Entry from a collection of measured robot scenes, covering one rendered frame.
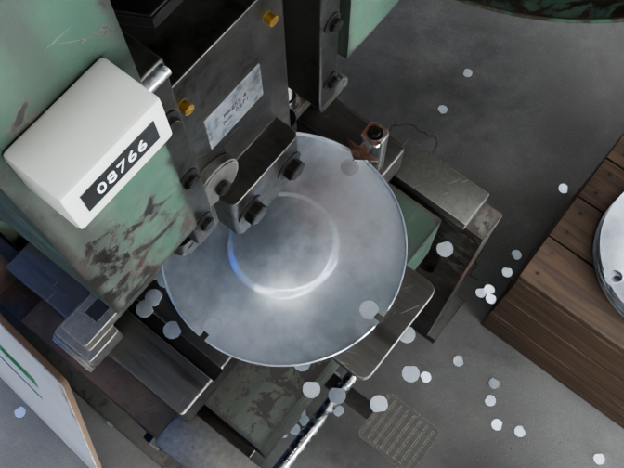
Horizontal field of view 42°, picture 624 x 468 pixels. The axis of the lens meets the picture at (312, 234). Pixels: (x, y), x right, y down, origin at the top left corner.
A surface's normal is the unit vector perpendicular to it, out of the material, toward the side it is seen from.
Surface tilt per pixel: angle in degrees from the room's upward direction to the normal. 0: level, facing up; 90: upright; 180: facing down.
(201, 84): 90
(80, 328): 0
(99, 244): 90
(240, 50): 90
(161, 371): 0
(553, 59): 0
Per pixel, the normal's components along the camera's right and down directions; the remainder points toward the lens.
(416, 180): 0.00, -0.34
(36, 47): 0.78, 0.59
